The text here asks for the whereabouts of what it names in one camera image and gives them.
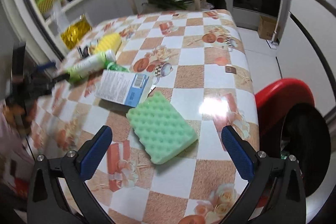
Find black trash bin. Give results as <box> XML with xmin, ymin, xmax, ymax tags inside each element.
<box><xmin>281</xmin><ymin>103</ymin><xmax>331</xmax><ymax>197</ymax></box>

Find person's left hand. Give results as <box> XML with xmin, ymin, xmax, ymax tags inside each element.
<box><xmin>3</xmin><ymin>101</ymin><xmax>37</xmax><ymax>138</ymax></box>

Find light green bottle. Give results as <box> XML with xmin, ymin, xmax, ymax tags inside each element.
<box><xmin>67</xmin><ymin>50</ymin><xmax>116</xmax><ymax>83</ymax></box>

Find gold foil bag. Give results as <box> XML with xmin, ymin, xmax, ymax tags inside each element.
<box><xmin>60</xmin><ymin>14</ymin><xmax>92</xmax><ymax>50</ymax></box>

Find small green bottle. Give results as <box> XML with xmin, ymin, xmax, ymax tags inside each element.
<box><xmin>105</xmin><ymin>62</ymin><xmax>129</xmax><ymax>72</ymax></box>

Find yellow sponge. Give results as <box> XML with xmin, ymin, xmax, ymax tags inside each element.
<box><xmin>93</xmin><ymin>33</ymin><xmax>122</xmax><ymax>54</ymax></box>

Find blue white carton box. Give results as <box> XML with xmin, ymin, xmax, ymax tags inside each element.
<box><xmin>95</xmin><ymin>70</ymin><xmax>153</xmax><ymax>107</ymax></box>

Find red plastic stool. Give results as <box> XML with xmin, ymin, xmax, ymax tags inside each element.
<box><xmin>255</xmin><ymin>78</ymin><xmax>315</xmax><ymax>137</ymax></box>

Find green sponge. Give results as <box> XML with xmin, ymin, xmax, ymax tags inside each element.
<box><xmin>126</xmin><ymin>92</ymin><xmax>198</xmax><ymax>165</ymax></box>

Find green vegetables on chair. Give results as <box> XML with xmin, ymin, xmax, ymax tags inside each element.
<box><xmin>147</xmin><ymin>0</ymin><xmax>194</xmax><ymax>10</ymax></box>

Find cardboard box on floor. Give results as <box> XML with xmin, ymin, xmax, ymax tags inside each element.
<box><xmin>257</xmin><ymin>15</ymin><xmax>278</xmax><ymax>40</ymax></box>

